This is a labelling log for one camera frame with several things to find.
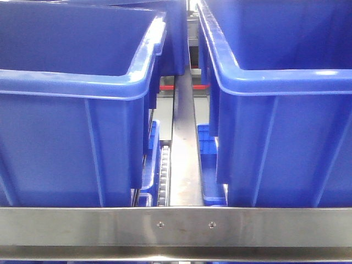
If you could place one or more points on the lower blue bin left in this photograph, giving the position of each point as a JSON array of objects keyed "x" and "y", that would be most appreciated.
[{"x": 151, "y": 171}]

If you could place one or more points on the blue bin behind left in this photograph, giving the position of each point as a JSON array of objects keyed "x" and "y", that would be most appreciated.
[{"x": 175, "y": 50}]

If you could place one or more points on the lower blue bin right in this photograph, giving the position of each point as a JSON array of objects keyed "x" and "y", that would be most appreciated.
[{"x": 213, "y": 193}]

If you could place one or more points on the large blue bin left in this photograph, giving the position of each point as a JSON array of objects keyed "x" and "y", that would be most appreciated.
[{"x": 75, "y": 84}]

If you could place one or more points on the large blue bin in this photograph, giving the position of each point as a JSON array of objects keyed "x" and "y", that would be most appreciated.
[
  {"x": 75, "y": 84},
  {"x": 280, "y": 75}
]

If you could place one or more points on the large blue bin right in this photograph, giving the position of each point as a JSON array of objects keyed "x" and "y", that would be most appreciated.
[{"x": 280, "y": 75}]

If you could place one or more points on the steel centre divider rail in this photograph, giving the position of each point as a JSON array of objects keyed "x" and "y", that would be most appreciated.
[{"x": 185, "y": 172}]

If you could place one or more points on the steel shelf front rail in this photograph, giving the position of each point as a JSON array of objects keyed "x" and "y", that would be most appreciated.
[{"x": 176, "y": 233}]

